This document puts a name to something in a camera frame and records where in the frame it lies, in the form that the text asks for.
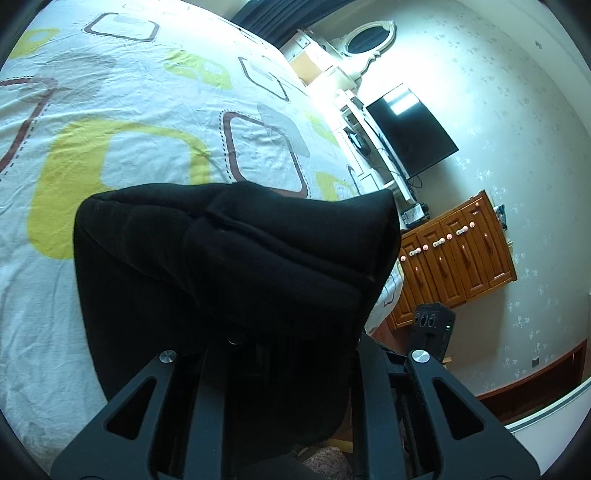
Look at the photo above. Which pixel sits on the patterned bed sheet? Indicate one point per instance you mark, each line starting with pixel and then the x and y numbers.
pixel 138 101

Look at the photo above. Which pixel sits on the brown wooden cabinet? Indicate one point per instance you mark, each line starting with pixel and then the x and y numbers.
pixel 461 258

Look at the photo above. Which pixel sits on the small black router box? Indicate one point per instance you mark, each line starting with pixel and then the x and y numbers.
pixel 414 214

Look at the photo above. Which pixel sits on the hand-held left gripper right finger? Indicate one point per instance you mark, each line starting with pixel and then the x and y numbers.
pixel 374 415

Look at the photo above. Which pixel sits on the white television stand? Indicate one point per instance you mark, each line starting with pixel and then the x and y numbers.
pixel 369 157

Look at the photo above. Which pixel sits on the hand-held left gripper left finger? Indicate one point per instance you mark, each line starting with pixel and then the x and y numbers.
pixel 210 406

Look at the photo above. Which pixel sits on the oval vanity mirror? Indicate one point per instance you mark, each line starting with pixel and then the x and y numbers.
pixel 367 39

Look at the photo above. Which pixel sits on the black pants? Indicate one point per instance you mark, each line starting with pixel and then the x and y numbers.
pixel 231 277

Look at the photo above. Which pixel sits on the black flat television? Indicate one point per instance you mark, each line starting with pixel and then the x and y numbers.
pixel 411 134

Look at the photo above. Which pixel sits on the dark blue curtain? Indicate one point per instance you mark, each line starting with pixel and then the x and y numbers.
pixel 268 21

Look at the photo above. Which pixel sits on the white vanity dresser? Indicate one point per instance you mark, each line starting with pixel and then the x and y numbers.
pixel 318 64

